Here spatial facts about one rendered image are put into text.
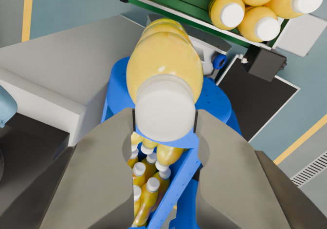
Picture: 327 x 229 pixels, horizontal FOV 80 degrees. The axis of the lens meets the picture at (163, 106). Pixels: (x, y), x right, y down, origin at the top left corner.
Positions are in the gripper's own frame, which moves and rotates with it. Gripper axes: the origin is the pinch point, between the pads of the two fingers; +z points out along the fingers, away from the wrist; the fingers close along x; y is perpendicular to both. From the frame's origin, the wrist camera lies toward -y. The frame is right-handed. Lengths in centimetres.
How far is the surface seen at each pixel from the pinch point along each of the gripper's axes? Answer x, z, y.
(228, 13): 11.7, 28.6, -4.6
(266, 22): 18.5, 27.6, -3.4
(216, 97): 12.6, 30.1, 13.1
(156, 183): -1, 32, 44
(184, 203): 22, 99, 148
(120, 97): -7.7, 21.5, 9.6
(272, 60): 26.9, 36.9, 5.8
